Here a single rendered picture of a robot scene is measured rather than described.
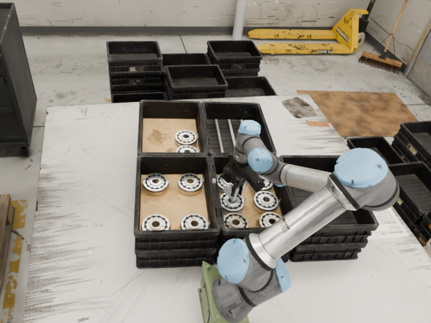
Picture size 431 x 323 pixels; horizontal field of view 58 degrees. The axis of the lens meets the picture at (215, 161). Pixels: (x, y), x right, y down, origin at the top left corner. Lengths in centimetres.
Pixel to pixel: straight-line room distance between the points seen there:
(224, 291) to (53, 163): 107
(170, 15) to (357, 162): 390
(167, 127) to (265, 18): 334
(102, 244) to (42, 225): 26
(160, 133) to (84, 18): 297
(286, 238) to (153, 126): 105
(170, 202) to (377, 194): 81
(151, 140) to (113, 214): 39
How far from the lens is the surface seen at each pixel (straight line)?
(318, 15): 535
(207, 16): 481
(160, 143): 181
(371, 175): 101
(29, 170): 300
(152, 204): 155
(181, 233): 134
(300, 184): 130
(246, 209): 157
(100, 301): 148
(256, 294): 123
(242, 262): 107
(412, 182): 278
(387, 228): 192
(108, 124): 215
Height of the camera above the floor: 200
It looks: 42 degrees down
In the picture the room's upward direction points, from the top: 8 degrees clockwise
